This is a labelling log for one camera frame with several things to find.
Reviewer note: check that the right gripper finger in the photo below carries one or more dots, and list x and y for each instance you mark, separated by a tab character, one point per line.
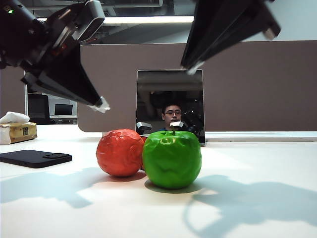
203	24
237	24

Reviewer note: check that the brown divider with white edge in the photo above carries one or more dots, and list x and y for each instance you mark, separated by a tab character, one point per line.
12	99

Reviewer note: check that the wide brown desk divider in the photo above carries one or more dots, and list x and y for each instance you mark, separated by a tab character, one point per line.
247	86

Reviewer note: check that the orange round fruit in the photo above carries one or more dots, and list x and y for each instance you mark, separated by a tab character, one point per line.
116	153

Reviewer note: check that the background laptop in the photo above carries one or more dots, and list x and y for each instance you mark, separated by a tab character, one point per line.
64	110

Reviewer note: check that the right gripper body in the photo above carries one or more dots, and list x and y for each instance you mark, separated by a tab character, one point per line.
270	24

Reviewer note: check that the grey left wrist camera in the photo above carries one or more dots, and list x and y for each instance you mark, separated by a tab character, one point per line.
92	17

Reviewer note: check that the grey metal desk rail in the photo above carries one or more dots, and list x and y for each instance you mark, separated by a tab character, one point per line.
260	140

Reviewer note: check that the green apple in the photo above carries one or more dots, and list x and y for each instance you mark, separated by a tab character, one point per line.
171	163

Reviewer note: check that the gold tissue pack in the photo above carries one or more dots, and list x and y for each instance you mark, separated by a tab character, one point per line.
19	132

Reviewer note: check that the black smartphone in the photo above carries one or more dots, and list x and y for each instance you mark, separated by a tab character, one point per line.
34	158

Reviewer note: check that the black office chair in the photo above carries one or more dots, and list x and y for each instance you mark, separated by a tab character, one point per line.
38	111

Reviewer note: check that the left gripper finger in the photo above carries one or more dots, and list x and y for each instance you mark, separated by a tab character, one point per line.
74	79
37	81

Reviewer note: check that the standing silver mirror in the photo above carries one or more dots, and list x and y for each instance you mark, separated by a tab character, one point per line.
148	84

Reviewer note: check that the background white desk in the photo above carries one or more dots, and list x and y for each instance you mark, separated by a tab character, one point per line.
64	119

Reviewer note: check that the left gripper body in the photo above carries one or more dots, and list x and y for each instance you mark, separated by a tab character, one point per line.
57	37

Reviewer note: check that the long ceiling light strip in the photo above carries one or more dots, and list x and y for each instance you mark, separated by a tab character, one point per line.
148	20

